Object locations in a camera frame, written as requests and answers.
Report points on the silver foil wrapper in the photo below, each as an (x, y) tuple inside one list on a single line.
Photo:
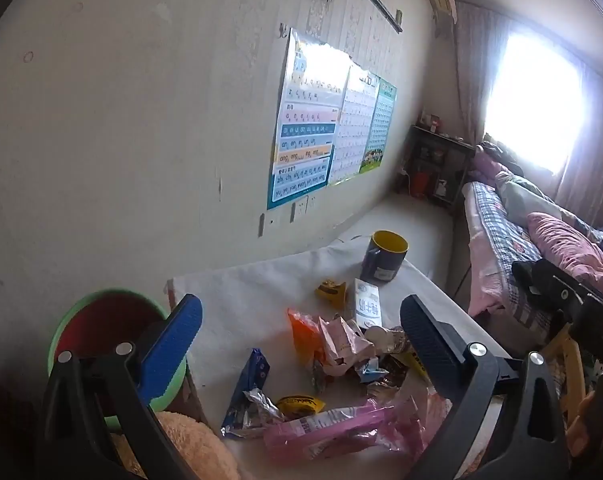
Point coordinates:
[(261, 405)]

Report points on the white grey blanket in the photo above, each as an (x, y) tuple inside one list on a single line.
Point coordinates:
[(524, 190)]

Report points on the dark shelf table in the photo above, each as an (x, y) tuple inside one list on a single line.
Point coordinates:
[(421, 155)]

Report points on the dark brown wrapper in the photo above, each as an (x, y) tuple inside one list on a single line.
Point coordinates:
[(394, 367)]

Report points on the white chart wall poster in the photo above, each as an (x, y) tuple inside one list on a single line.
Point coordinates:
[(354, 130)]

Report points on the yellow snack wrapper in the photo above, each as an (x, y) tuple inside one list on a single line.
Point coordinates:
[(301, 405)]

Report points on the dark wooden furniture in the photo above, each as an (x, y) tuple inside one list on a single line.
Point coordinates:
[(6, 425)]

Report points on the pink plastic bag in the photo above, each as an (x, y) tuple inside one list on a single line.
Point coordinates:
[(331, 430)]

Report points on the small blue and white wrapper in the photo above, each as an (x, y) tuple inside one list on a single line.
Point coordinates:
[(372, 372)]

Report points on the white table cloth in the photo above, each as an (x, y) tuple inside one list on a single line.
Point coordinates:
[(261, 285)]

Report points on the green chart wall poster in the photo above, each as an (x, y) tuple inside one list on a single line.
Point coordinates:
[(381, 125)]

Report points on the metal wall rail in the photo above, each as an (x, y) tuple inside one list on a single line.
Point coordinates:
[(381, 7)]

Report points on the small yellow and dark wrapper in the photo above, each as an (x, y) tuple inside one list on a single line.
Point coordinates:
[(330, 291)]

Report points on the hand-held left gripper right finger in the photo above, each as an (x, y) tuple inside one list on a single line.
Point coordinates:
[(431, 345)]

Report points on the small white plastic cup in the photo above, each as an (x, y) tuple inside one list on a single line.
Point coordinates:
[(381, 336)]

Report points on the person's right hand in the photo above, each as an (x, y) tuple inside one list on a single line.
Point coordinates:
[(586, 420)]

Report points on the wooden chair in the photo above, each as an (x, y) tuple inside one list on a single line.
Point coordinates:
[(574, 370)]

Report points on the blue mug with yellow inside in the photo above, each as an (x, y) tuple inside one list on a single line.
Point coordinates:
[(381, 265)]

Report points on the white wall socket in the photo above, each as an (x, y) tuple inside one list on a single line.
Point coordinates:
[(308, 204)]

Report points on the bed with plaid sheet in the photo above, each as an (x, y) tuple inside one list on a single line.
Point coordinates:
[(491, 225)]

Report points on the white milk carton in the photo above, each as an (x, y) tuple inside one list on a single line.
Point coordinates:
[(369, 305)]

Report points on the brown plush toy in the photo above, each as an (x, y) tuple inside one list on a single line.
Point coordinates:
[(191, 445)]

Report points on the orange snack wrapper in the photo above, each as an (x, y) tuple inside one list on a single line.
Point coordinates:
[(304, 332)]

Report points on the pink quilt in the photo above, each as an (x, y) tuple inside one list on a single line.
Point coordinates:
[(561, 240)]

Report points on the small boxes on shelf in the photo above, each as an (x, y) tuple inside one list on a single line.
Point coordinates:
[(431, 121)]

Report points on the pink patterned curtain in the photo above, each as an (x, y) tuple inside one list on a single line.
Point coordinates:
[(474, 60), (596, 160)]

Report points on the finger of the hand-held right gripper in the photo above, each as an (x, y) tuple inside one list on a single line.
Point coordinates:
[(546, 277)]

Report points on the purple clothes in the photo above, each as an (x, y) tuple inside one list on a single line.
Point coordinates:
[(491, 162)]

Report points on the blue snack wrapper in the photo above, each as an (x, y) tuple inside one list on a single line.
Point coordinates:
[(249, 380)]

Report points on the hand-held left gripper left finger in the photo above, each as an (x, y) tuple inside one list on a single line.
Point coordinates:
[(174, 345)]

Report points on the bright window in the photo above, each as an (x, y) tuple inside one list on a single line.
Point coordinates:
[(531, 100)]

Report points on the blue alphabet wall poster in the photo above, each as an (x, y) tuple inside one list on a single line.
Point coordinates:
[(306, 135)]

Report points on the red container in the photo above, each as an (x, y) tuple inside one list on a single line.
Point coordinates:
[(422, 184)]

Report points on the green bin with red inside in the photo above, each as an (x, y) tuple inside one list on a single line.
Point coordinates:
[(101, 320)]

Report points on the pink snack wrapper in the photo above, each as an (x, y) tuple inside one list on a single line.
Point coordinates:
[(341, 345)]

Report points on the yellow striped wrapper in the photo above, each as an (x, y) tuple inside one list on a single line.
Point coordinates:
[(416, 362)]

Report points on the small white item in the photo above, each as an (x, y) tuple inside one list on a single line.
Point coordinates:
[(441, 189)]

